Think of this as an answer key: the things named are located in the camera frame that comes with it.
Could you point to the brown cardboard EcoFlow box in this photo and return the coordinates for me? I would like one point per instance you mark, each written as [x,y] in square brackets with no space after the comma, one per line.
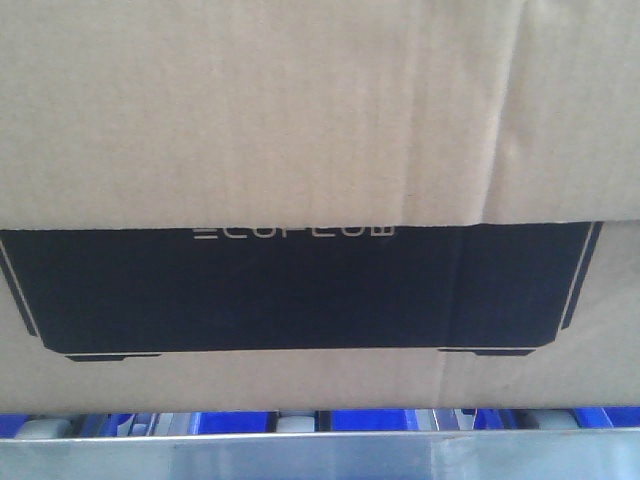
[263,205]

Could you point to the metal shelf front rail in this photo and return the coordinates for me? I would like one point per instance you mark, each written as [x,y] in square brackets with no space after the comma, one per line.
[510,454]

